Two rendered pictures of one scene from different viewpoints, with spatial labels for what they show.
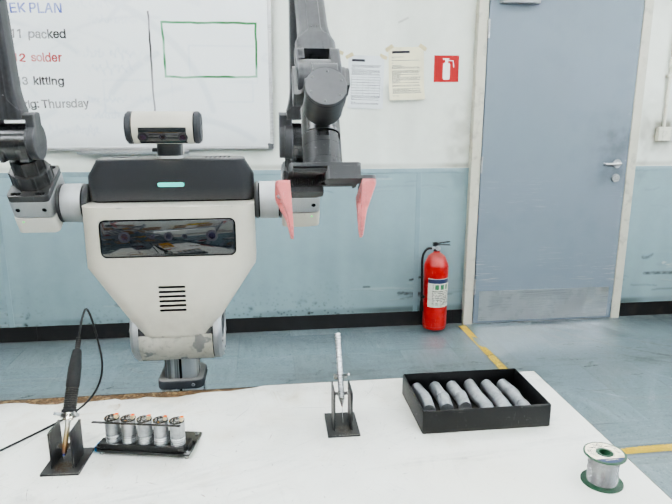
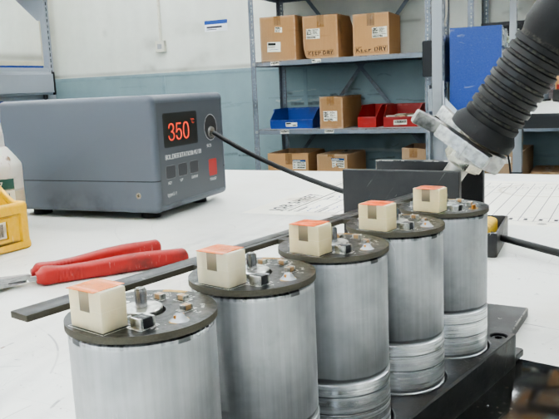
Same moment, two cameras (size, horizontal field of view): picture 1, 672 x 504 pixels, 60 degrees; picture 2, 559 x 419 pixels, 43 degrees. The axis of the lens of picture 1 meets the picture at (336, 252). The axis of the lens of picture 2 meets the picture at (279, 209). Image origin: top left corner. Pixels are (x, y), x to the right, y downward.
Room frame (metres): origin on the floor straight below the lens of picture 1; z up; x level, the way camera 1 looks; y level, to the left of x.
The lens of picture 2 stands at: (0.97, 0.18, 0.85)
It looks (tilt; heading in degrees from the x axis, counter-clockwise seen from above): 10 degrees down; 124
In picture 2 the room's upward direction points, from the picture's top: 3 degrees counter-clockwise
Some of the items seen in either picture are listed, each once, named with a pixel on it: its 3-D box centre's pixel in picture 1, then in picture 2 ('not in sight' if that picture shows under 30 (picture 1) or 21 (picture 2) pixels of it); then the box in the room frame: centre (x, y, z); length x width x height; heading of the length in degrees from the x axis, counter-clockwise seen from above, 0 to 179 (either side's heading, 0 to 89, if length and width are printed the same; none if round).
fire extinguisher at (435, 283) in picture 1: (436, 284); not in sight; (3.49, -0.62, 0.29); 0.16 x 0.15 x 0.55; 97
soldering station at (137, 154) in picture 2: not in sight; (118, 152); (0.51, 0.62, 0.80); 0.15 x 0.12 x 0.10; 11
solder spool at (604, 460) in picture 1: (603, 466); not in sight; (0.81, -0.41, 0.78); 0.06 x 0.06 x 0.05
